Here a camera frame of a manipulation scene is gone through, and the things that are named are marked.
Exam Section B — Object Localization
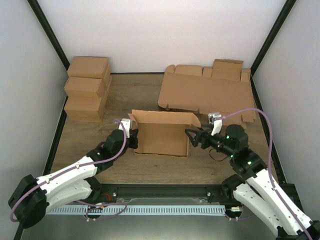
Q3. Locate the stack of flat cardboard sheets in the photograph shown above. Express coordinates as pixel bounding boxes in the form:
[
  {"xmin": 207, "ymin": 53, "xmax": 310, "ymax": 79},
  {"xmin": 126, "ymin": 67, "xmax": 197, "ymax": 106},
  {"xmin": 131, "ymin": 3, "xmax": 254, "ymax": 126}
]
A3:
[{"xmin": 157, "ymin": 64, "xmax": 257, "ymax": 127}]

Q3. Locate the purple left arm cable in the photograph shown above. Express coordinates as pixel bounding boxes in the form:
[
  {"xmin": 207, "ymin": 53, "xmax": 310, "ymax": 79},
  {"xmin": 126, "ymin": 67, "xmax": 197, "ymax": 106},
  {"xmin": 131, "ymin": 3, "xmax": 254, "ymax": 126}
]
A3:
[{"xmin": 9, "ymin": 118, "xmax": 128, "ymax": 223}]

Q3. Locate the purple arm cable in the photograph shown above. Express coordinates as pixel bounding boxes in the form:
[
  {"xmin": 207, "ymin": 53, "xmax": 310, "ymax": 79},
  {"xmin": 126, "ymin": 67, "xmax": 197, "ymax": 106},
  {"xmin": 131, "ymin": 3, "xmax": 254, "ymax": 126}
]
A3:
[
  {"xmin": 9, "ymin": 118, "xmax": 128, "ymax": 223},
  {"xmin": 217, "ymin": 107, "xmax": 313, "ymax": 240}
]

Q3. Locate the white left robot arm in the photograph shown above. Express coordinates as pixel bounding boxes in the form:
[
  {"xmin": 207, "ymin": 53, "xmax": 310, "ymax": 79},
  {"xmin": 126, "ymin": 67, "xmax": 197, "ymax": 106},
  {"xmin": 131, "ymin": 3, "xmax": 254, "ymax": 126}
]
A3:
[{"xmin": 8, "ymin": 129, "xmax": 139, "ymax": 229}]

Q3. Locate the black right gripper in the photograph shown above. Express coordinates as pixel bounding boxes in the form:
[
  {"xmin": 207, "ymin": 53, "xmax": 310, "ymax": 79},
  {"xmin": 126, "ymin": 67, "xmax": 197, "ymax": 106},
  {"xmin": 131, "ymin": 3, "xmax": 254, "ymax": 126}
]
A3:
[{"xmin": 185, "ymin": 124, "xmax": 236, "ymax": 158}]

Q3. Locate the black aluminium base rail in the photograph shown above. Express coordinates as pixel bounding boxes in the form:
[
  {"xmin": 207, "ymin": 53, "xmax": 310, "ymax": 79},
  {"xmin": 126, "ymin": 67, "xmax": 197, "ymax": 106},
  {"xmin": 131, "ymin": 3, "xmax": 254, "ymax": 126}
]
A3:
[{"xmin": 96, "ymin": 184, "xmax": 236, "ymax": 203}]

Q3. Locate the upright cardboard sheet at back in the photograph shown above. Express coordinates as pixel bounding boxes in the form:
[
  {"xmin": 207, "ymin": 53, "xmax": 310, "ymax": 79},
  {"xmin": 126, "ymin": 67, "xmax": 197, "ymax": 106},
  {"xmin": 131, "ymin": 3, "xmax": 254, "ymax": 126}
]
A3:
[{"xmin": 211, "ymin": 59, "xmax": 244, "ymax": 82}]

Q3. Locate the left black frame post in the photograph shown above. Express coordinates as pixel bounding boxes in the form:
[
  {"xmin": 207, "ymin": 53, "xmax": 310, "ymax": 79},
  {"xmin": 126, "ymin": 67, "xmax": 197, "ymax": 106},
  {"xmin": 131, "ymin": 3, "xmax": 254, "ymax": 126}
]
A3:
[{"xmin": 27, "ymin": 0, "xmax": 70, "ymax": 70}]

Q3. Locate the black frame post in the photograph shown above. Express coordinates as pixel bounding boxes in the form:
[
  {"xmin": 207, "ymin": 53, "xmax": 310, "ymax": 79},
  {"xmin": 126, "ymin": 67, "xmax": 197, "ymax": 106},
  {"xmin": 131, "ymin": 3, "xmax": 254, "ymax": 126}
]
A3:
[
  {"xmin": 27, "ymin": 0, "xmax": 70, "ymax": 70},
  {"xmin": 250, "ymin": 0, "xmax": 297, "ymax": 72}
]

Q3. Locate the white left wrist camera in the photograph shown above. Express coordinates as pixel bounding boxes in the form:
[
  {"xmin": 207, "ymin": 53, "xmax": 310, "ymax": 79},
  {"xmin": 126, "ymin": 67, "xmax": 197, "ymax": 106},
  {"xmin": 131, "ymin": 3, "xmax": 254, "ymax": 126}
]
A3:
[{"xmin": 118, "ymin": 118, "xmax": 132, "ymax": 138}]

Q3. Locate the right black frame post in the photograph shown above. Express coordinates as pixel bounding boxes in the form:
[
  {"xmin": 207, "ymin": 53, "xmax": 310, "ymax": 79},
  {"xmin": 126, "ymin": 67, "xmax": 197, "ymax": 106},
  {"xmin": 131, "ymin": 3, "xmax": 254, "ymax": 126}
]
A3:
[{"xmin": 250, "ymin": 0, "xmax": 297, "ymax": 72}]

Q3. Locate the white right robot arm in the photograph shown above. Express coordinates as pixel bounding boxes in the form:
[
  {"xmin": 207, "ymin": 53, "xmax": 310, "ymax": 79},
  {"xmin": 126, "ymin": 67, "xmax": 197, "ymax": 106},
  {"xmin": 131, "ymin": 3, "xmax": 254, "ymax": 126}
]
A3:
[{"xmin": 185, "ymin": 124, "xmax": 320, "ymax": 240}]

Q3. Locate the light blue slotted cable duct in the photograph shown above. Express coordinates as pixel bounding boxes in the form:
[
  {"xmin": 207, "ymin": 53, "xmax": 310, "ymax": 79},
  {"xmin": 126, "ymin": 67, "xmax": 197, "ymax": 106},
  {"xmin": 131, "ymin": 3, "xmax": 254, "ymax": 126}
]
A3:
[{"xmin": 48, "ymin": 205, "xmax": 226, "ymax": 216}]

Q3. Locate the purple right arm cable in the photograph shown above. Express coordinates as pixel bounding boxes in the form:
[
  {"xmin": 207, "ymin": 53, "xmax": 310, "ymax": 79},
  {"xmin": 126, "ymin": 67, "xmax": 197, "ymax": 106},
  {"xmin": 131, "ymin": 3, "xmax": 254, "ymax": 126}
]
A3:
[{"xmin": 217, "ymin": 107, "xmax": 313, "ymax": 240}]

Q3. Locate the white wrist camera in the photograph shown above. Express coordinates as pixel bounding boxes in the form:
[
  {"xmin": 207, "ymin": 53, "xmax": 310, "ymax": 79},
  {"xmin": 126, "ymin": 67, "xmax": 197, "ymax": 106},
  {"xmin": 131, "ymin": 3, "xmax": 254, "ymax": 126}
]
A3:
[
  {"xmin": 118, "ymin": 118, "xmax": 132, "ymax": 138},
  {"xmin": 208, "ymin": 112, "xmax": 223, "ymax": 136}
]

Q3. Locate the cardboard box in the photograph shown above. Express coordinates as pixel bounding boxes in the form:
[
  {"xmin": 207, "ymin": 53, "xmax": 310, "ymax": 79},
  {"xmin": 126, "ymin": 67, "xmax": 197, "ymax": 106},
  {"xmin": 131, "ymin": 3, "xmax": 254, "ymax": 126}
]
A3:
[
  {"xmin": 64, "ymin": 76, "xmax": 111, "ymax": 98},
  {"xmin": 67, "ymin": 56, "xmax": 109, "ymax": 79},
  {"xmin": 128, "ymin": 109, "xmax": 201, "ymax": 157},
  {"xmin": 64, "ymin": 91, "xmax": 108, "ymax": 123}
]

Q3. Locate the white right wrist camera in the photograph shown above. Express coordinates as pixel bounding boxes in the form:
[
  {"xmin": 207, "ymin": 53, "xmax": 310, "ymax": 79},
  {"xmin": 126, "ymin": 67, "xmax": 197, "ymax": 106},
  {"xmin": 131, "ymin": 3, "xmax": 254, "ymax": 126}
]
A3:
[{"xmin": 208, "ymin": 112, "xmax": 223, "ymax": 136}]

